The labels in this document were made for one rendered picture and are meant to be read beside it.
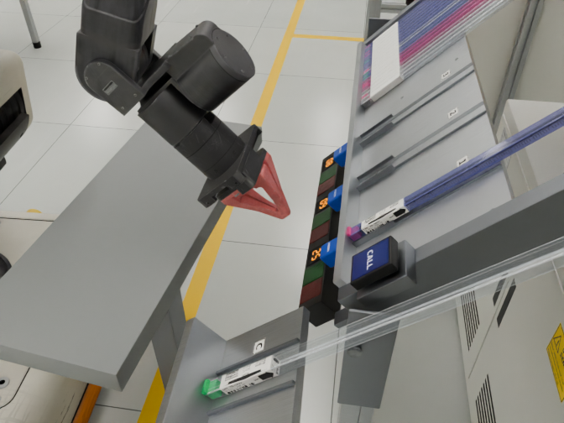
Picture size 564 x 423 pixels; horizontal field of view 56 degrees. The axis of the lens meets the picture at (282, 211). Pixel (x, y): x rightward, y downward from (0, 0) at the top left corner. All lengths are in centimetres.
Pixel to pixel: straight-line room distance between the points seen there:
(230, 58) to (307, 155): 157
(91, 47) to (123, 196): 44
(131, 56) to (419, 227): 34
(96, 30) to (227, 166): 18
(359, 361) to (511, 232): 21
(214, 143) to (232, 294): 101
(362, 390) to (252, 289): 95
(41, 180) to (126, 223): 127
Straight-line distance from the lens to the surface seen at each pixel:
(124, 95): 54
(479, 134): 64
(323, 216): 77
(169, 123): 56
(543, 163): 106
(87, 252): 85
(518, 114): 119
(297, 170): 199
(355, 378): 61
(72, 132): 238
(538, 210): 51
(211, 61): 52
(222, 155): 57
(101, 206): 93
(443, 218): 57
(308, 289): 68
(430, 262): 53
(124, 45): 53
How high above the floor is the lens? 116
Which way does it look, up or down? 40 degrees down
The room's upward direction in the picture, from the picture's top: straight up
